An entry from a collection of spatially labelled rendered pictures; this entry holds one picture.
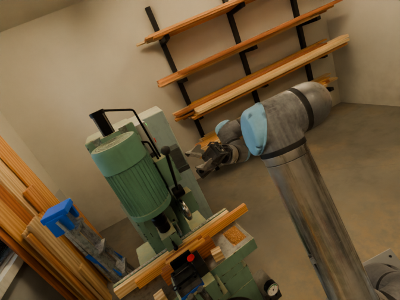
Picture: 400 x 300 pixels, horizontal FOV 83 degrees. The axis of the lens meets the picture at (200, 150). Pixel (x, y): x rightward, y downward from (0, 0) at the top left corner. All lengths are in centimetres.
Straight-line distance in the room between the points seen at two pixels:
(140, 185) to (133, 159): 10
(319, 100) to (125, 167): 61
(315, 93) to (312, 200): 25
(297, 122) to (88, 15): 301
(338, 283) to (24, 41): 340
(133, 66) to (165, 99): 57
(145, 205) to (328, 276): 59
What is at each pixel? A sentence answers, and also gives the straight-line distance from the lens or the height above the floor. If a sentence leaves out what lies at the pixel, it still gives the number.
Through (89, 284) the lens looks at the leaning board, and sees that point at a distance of 255.
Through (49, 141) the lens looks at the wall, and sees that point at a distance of 343.
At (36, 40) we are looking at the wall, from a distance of 338.
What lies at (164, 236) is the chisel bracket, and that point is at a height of 107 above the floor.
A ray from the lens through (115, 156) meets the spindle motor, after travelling 79.
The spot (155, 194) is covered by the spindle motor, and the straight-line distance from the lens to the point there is 87.
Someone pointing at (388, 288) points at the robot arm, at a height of 92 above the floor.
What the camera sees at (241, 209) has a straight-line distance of 116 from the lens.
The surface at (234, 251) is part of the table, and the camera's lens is 104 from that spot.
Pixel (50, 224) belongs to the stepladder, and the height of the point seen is 111.
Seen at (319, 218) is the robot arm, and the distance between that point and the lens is 60.
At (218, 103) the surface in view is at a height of 106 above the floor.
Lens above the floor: 165
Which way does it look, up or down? 21 degrees down
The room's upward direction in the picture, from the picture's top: 24 degrees counter-clockwise
